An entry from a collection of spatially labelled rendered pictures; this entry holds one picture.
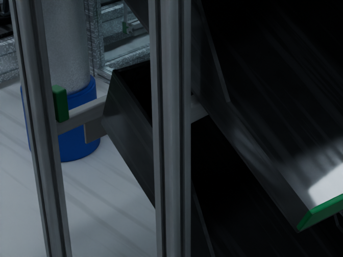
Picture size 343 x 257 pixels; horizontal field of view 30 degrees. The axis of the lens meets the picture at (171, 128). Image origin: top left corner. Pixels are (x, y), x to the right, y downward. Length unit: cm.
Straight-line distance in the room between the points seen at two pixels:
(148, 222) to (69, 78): 33
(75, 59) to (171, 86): 88
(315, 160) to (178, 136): 9
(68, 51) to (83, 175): 25
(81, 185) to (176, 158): 86
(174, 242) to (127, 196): 77
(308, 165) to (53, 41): 88
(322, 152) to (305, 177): 3
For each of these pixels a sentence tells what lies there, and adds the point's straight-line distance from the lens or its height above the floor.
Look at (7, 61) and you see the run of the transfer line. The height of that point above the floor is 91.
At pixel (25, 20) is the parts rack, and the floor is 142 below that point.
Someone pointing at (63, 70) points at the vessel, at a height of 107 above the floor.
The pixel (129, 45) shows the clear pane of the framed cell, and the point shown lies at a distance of 158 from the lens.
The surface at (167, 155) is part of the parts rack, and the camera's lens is 44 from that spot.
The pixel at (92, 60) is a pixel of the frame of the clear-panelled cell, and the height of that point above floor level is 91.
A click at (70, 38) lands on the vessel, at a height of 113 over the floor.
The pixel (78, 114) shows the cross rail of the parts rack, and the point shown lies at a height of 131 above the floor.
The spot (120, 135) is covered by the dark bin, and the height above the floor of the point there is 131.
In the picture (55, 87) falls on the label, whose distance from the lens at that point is 59.
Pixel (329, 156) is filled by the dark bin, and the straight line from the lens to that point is 44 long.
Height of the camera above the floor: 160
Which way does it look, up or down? 30 degrees down
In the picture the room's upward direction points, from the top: 1 degrees counter-clockwise
